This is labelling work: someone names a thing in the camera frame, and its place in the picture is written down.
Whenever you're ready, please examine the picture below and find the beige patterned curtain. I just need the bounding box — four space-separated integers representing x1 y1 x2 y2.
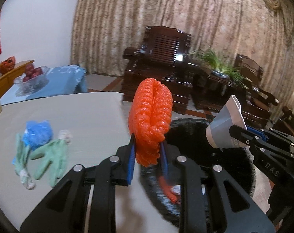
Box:
70 0 294 127

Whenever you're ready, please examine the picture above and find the dark wooden side table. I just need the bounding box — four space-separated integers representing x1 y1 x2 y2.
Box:
192 67 249 112

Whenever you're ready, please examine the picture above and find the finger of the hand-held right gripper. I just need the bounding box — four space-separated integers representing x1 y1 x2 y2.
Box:
228 124 294 159
246 126 294 148

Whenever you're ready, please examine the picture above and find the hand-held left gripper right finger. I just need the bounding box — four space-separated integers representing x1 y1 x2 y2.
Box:
160 142 276 233

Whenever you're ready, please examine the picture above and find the long orange foam net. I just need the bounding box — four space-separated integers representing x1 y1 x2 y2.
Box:
128 78 173 167

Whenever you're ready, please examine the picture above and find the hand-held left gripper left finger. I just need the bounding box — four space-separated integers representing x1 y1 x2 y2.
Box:
20 133 138 233

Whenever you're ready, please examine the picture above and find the potted green plant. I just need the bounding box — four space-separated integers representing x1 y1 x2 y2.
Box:
189 49 247 88

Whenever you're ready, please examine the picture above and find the black-bagged waste bin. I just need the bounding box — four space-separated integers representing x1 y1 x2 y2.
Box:
140 118 256 226

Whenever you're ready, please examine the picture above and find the glass fruit bowl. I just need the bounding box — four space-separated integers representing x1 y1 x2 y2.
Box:
13 66 50 97

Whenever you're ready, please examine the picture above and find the red plastic bag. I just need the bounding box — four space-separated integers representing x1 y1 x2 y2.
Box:
159 177 180 203

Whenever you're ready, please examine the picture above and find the heap of red apples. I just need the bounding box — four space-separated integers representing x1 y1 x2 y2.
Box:
23 64 43 82

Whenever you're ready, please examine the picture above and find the dark wooden sofa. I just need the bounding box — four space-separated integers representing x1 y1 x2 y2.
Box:
274 105 294 133

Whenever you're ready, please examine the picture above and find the dark wooden armchair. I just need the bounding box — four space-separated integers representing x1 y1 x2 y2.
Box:
121 25 193 116
234 53 280 127

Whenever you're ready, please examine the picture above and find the blue plastic bag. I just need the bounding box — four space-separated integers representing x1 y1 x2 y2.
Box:
23 120 52 150

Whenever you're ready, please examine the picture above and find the wooden cabinet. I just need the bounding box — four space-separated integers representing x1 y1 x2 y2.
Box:
0 60 35 100

